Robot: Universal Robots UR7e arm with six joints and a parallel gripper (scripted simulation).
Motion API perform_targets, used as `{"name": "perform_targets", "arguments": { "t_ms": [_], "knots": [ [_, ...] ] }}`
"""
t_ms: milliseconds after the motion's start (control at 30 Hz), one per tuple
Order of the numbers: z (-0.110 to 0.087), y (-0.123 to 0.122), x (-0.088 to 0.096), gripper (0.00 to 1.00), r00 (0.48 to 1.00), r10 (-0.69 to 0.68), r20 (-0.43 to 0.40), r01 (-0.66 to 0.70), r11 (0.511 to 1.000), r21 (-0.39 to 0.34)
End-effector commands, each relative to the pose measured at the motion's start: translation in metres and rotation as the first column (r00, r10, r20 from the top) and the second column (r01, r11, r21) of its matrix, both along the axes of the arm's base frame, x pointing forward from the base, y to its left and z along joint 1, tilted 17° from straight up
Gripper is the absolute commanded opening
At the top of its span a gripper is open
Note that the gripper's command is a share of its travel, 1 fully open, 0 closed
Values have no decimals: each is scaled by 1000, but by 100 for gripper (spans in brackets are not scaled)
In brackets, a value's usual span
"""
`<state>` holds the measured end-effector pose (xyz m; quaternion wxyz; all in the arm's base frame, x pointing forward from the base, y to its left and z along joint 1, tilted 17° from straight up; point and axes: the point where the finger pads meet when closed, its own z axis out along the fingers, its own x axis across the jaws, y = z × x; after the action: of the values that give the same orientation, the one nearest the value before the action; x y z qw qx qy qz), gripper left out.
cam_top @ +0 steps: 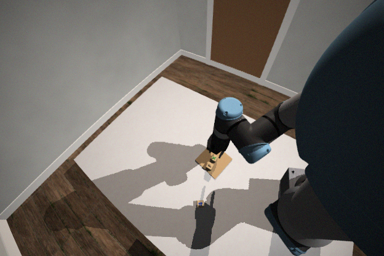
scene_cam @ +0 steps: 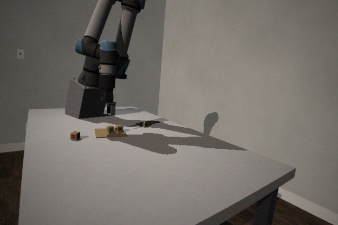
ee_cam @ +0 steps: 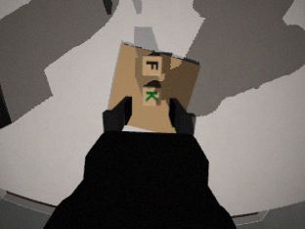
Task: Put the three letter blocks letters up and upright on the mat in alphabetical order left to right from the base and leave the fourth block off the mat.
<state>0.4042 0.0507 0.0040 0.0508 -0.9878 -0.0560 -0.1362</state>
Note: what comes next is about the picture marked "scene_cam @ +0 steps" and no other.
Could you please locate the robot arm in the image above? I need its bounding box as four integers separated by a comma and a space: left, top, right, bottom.
75, 0, 145, 88

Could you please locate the tan flat mat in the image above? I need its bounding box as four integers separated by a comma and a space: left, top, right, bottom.
94, 128, 127, 138

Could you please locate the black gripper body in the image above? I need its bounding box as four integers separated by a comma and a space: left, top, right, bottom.
99, 64, 127, 102

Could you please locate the tan letter block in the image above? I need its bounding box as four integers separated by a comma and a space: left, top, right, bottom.
140, 121, 147, 127
106, 125, 114, 133
70, 131, 80, 140
115, 125, 123, 132

